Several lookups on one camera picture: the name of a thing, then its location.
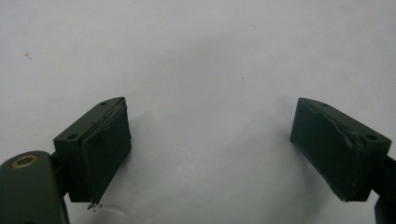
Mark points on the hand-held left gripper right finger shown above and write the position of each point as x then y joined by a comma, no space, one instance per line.
336,149

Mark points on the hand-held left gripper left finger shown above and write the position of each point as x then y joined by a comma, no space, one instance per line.
99,149

